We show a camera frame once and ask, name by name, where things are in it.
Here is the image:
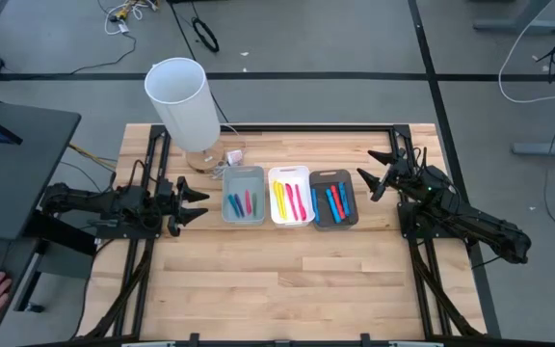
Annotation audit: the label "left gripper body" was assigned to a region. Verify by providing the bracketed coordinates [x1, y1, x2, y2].
[154, 175, 186, 238]

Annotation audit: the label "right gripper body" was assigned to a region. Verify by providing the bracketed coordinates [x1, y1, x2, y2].
[369, 147, 416, 203]

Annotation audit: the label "thick blue marker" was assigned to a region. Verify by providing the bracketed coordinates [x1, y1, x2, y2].
[337, 181, 352, 218]
[325, 188, 343, 225]
[310, 187, 322, 225]

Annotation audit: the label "red marker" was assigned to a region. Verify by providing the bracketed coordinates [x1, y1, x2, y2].
[330, 184, 348, 221]

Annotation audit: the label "thin teal pen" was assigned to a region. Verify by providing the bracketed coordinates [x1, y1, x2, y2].
[226, 193, 242, 219]

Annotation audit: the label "grey plastic bin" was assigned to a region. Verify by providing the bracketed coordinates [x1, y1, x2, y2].
[221, 165, 267, 227]

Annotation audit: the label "dark translucent plastic bin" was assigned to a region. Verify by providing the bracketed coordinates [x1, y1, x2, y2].
[307, 168, 360, 232]

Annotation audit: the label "white plastic bin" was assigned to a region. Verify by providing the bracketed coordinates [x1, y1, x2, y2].
[267, 165, 316, 229]

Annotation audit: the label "white shade table lamp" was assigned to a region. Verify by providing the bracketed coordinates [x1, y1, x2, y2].
[143, 56, 228, 174]

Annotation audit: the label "silver edge plate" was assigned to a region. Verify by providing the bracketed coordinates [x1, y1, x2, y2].
[387, 340, 445, 347]
[121, 340, 177, 347]

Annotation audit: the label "grey desk foot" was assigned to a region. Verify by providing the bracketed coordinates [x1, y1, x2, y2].
[472, 0, 555, 35]
[512, 132, 555, 158]

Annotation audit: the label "black desk top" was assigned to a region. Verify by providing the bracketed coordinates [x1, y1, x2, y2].
[0, 98, 82, 242]

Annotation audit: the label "black keyboard tray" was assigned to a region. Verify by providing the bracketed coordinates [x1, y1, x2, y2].
[0, 233, 42, 347]

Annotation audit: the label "clear lamp cable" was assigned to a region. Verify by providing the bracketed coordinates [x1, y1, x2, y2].
[204, 122, 250, 180]

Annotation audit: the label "yellow cables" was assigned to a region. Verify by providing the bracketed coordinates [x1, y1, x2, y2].
[67, 142, 118, 173]

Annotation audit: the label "black desk frame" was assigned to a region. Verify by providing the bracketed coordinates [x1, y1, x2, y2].
[14, 200, 115, 314]

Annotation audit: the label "white floor cable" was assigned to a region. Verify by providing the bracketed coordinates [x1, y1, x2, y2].
[497, 0, 555, 105]

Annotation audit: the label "coiled black cable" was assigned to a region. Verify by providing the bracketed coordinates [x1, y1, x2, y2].
[191, 16, 221, 54]

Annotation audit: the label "white yellow cable bundle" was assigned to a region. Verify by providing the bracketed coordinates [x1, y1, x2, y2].
[96, 0, 161, 38]

